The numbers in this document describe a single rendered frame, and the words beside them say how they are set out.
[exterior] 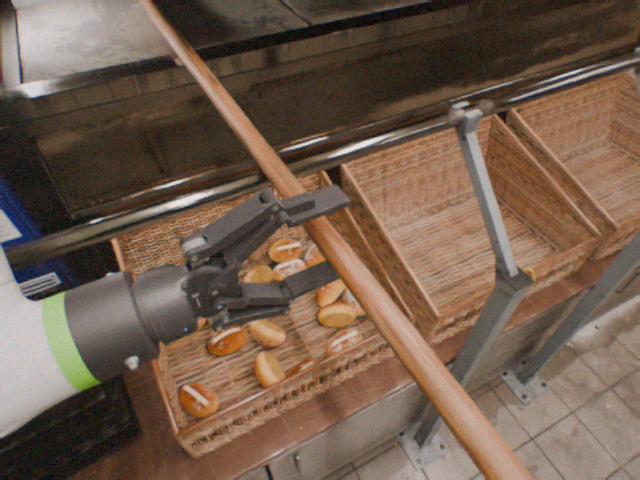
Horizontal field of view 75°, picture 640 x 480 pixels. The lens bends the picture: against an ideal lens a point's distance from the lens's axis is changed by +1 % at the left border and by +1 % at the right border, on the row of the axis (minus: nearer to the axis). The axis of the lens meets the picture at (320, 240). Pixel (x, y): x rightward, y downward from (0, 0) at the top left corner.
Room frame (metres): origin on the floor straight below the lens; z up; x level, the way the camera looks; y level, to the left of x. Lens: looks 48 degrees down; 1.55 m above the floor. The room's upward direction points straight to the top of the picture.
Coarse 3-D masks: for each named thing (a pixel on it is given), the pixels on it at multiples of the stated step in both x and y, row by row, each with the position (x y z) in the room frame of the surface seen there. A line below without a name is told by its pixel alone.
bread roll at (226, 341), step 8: (232, 328) 0.52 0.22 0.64; (240, 328) 0.53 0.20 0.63; (216, 336) 0.50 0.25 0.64; (224, 336) 0.50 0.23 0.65; (232, 336) 0.50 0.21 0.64; (240, 336) 0.51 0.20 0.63; (208, 344) 0.49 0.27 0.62; (216, 344) 0.48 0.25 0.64; (224, 344) 0.48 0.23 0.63; (232, 344) 0.49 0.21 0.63; (240, 344) 0.49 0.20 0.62; (216, 352) 0.47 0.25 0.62; (224, 352) 0.47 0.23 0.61
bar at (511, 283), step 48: (528, 96) 0.69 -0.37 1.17; (384, 144) 0.55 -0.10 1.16; (192, 192) 0.42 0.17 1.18; (240, 192) 0.44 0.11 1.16; (480, 192) 0.56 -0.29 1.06; (48, 240) 0.34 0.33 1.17; (96, 240) 0.35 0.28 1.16; (528, 288) 0.44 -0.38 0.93; (480, 336) 0.43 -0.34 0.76; (528, 384) 0.65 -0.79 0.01; (432, 432) 0.43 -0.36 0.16
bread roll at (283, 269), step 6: (282, 264) 0.72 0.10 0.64; (288, 264) 0.72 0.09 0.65; (294, 264) 0.72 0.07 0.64; (300, 264) 0.73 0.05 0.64; (276, 270) 0.71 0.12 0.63; (282, 270) 0.71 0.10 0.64; (288, 270) 0.71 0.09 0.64; (294, 270) 0.71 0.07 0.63; (300, 270) 0.71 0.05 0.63; (276, 276) 0.70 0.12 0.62; (282, 276) 0.70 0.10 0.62; (282, 282) 0.69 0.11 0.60
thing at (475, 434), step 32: (192, 64) 0.73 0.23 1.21; (224, 96) 0.62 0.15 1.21; (256, 160) 0.47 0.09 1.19; (288, 192) 0.39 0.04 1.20; (320, 224) 0.33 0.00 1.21; (352, 256) 0.29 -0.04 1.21; (352, 288) 0.25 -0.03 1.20; (384, 320) 0.21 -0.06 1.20; (416, 352) 0.18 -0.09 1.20; (448, 384) 0.15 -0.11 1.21; (448, 416) 0.12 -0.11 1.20; (480, 416) 0.12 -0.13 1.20; (480, 448) 0.10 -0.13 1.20
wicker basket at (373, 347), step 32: (256, 192) 0.81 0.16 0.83; (160, 224) 0.70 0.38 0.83; (192, 224) 0.72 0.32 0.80; (352, 224) 0.73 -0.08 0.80; (128, 256) 0.64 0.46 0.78; (224, 256) 0.72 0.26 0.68; (384, 288) 0.59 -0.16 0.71; (288, 320) 0.58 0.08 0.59; (160, 352) 0.45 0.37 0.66; (192, 352) 0.48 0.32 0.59; (256, 352) 0.49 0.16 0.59; (288, 352) 0.48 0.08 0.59; (320, 352) 0.48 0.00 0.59; (352, 352) 0.42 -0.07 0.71; (384, 352) 0.47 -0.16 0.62; (160, 384) 0.33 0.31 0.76; (224, 384) 0.40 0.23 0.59; (256, 384) 0.40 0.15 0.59; (288, 384) 0.35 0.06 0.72; (320, 384) 0.39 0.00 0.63; (192, 416) 0.33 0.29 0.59; (224, 416) 0.28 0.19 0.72; (256, 416) 0.32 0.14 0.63; (192, 448) 0.25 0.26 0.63
